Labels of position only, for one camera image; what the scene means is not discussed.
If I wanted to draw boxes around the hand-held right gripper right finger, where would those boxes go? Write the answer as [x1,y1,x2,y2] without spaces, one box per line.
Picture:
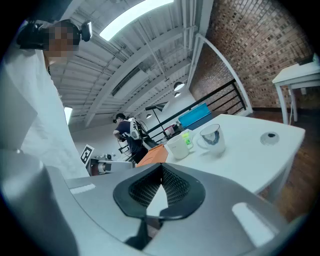
[143,162,293,256]

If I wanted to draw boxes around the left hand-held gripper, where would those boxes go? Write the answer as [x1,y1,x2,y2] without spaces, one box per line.
[80,144,136,176]

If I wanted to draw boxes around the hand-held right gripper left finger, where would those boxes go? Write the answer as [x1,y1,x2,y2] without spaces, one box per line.
[46,162,163,256]

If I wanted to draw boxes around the plain white cup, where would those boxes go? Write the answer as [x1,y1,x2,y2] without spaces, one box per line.
[166,135,195,160]

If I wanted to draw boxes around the white cup with blue pattern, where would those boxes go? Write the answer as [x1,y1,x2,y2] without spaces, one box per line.
[196,123,227,155]

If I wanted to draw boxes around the white cup with green label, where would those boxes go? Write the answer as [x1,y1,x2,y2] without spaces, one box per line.
[180,129,195,149]

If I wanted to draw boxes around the orange box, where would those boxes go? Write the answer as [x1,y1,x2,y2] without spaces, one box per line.
[135,144,169,168]

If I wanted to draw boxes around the black floor lamp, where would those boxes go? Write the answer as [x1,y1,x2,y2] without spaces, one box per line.
[145,100,171,141]

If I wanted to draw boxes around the round metal desk grommet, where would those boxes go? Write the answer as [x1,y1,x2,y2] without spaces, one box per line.
[259,131,280,147]

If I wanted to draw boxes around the blue storage crate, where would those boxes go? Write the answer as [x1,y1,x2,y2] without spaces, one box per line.
[178,102,213,131]

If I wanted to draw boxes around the person's white shirt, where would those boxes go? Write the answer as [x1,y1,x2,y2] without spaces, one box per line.
[0,48,90,180]

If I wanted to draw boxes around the black metal railing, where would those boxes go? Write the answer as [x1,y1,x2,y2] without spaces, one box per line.
[146,78,248,142]

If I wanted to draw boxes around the long ceiling light panel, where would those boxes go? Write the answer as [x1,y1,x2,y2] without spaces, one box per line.
[99,0,175,42]

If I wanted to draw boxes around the white side table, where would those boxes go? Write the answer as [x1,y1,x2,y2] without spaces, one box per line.
[271,59,320,126]

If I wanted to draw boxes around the black head-worn camera rig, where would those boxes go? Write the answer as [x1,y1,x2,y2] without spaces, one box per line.
[16,20,93,50]

